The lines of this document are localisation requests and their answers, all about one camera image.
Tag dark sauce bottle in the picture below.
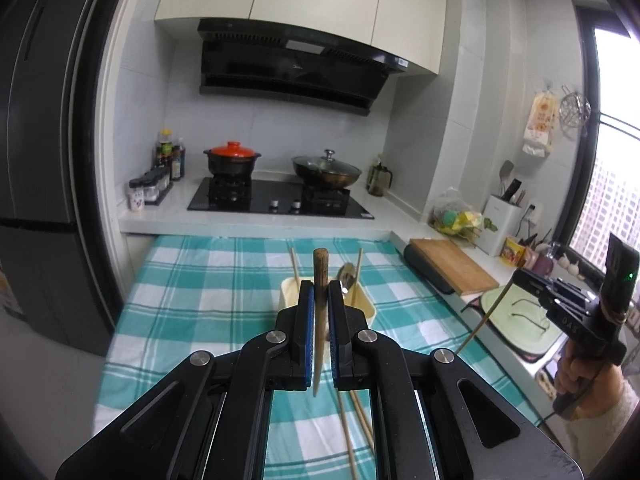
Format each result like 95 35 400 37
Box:
171 137 187 182
154 129 175 171

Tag purple bottle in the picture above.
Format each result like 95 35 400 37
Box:
535 245 557 274

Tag hanging wire rack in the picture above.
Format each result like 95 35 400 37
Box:
559 85 592 137

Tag white knife block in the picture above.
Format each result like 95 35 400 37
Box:
482 194 526 257

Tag wooden cutting board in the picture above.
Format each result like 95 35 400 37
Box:
410 238 501 296

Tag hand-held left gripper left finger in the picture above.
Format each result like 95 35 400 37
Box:
55 282 317 480

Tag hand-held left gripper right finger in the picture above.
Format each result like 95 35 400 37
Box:
327 282 583 480

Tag yellow printed cup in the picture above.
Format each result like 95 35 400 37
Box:
501 236 526 266

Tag dark wok with glass lid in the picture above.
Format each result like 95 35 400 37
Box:
292 149 363 190

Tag cream plastic utensil holder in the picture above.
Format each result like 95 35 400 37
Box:
280 276 377 356

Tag glass jug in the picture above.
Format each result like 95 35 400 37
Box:
366 156 393 197

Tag person's right hand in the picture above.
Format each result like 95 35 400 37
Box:
554 347 626 419

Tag black clay pot red lid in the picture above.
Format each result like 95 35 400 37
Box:
203 141 262 178

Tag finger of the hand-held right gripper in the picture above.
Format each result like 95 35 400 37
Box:
552 277 598 307
514 268 555 307

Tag plastic bag of sponges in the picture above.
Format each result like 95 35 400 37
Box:
431 187 498 243

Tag black gas stove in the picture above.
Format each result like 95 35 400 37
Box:
187 176 375 220

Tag window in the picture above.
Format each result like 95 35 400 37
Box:
570 5 640 281

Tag teal checked tablecloth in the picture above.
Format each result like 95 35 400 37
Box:
95 235 541 480

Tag dark grey refrigerator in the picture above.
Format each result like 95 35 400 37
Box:
0 0 121 356

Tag metal spoon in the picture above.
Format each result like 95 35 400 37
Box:
336 262 358 296

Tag green cutting board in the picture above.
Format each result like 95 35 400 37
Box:
480 285 568 356

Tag row of spice jars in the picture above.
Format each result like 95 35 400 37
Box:
128 167 174 211

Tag hanging printed bag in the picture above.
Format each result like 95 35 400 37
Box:
522 92 560 157

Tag black eyeglasses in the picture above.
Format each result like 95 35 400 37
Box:
510 298 551 331

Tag grey spatula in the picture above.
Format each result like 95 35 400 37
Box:
498 161 516 196

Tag black range hood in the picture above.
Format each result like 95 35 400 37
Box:
197 18 411 117

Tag person's right forearm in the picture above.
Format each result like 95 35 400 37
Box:
564 385 640 480

